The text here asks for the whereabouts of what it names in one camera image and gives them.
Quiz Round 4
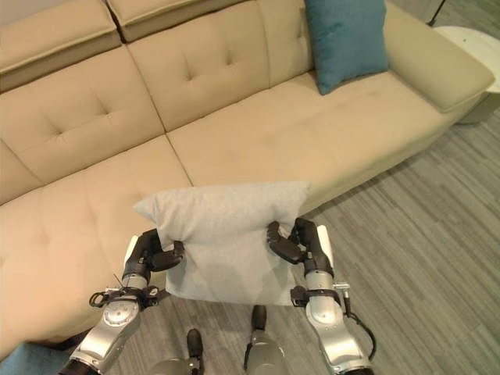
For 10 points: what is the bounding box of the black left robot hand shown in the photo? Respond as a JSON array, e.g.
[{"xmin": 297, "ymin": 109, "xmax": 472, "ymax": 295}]
[{"xmin": 123, "ymin": 229, "xmax": 186, "ymax": 279}]

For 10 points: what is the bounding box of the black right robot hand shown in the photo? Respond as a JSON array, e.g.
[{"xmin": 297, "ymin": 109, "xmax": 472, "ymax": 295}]
[{"xmin": 266, "ymin": 217, "xmax": 334, "ymax": 276}]

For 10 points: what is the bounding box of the light grey cushion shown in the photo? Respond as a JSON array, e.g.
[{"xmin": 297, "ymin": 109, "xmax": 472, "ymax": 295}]
[{"xmin": 133, "ymin": 180, "xmax": 313, "ymax": 307}]

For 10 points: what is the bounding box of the beige leather sofa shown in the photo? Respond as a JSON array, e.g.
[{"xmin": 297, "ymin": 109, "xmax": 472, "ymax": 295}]
[{"xmin": 0, "ymin": 0, "xmax": 496, "ymax": 346}]

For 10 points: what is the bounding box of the silver right robot leg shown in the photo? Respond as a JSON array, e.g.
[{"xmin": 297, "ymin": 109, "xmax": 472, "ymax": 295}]
[{"xmin": 243, "ymin": 305, "xmax": 289, "ymax": 375}]

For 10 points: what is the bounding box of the silver robot leg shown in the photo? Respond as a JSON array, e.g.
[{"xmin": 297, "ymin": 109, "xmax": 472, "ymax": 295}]
[
  {"xmin": 243, "ymin": 305, "xmax": 289, "ymax": 375},
  {"xmin": 149, "ymin": 328, "xmax": 205, "ymax": 375}
]

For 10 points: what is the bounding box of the silver left robot leg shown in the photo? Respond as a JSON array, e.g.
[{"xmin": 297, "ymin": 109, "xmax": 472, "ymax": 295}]
[{"xmin": 149, "ymin": 328, "xmax": 205, "ymax": 375}]

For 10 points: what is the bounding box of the blue cushion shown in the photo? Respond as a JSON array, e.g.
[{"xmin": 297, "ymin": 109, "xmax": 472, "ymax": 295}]
[{"xmin": 0, "ymin": 341, "xmax": 73, "ymax": 375}]

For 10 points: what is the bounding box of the teal cushion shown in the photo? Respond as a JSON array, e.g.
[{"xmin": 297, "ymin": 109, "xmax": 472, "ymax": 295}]
[{"xmin": 303, "ymin": 0, "xmax": 391, "ymax": 96}]

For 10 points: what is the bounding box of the white round side table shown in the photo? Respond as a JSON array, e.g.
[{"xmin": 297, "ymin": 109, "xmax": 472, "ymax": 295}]
[{"xmin": 433, "ymin": 25, "xmax": 500, "ymax": 126}]

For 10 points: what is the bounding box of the black floor lamp pole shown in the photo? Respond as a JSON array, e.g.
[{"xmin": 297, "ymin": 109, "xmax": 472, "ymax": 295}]
[{"xmin": 427, "ymin": 0, "xmax": 448, "ymax": 27}]

